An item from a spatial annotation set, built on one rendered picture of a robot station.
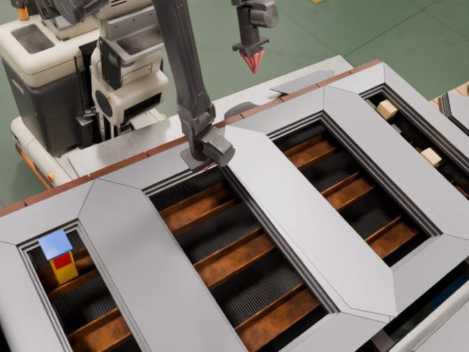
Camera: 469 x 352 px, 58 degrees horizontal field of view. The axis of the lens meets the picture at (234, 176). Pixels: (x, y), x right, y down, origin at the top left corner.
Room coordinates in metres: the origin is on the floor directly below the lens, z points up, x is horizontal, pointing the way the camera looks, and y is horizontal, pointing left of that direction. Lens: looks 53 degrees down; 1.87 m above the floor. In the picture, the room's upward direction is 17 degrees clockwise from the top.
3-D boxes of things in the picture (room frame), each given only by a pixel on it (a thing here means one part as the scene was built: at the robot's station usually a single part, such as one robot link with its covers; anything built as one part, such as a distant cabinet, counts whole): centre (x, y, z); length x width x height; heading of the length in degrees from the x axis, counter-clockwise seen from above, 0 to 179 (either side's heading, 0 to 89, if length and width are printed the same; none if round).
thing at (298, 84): (1.43, -0.20, 0.70); 0.39 x 0.12 x 0.04; 139
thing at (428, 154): (1.13, -0.65, 0.79); 0.06 x 0.05 x 0.04; 49
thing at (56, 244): (0.37, 0.36, 0.88); 0.06 x 0.06 x 0.02; 49
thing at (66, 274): (0.37, 0.36, 0.78); 0.05 x 0.05 x 0.19; 49
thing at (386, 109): (1.32, -0.49, 0.79); 0.06 x 0.05 x 0.04; 49
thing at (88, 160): (1.18, 0.05, 0.66); 1.30 x 0.20 x 0.03; 139
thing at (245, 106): (1.16, 0.04, 0.69); 0.20 x 0.10 x 0.03; 144
